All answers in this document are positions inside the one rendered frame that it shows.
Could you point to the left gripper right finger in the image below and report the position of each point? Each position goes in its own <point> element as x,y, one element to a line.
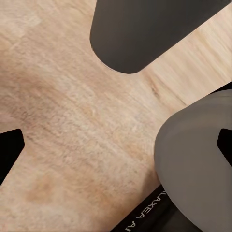
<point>224,143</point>

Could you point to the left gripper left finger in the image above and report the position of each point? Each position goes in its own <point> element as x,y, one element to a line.
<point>11,145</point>

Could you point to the trash can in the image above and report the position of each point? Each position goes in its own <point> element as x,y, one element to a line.
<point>128,35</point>

